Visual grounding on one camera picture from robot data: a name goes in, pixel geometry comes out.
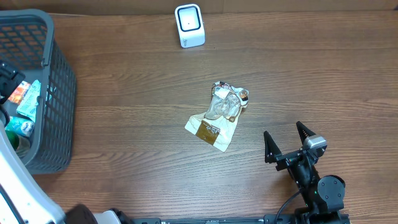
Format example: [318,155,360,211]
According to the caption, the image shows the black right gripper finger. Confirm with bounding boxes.
[296,121,316,145]
[264,131,282,163]

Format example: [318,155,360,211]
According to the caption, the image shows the light teal wrapper pack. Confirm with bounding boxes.
[16,80,41,122]

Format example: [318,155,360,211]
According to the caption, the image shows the beige clear snack bag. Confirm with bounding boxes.
[185,81,249,152]

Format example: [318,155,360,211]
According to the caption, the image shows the green lid jar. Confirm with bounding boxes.
[6,131,30,157]

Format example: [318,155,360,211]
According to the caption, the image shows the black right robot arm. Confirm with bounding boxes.
[264,121,350,224]

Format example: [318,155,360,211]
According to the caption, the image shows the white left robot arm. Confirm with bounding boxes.
[1,109,134,224]

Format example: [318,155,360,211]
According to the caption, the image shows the white barcode scanner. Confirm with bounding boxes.
[175,4,206,49]

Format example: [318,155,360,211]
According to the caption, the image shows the orange tissue pack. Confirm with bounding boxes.
[8,81,31,105]

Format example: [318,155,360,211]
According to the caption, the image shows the dark grey plastic basket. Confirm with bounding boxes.
[1,9,77,174]

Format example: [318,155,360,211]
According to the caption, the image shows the teal tissue pack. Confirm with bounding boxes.
[5,116,35,138]

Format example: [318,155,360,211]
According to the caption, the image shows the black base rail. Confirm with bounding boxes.
[130,213,351,224]

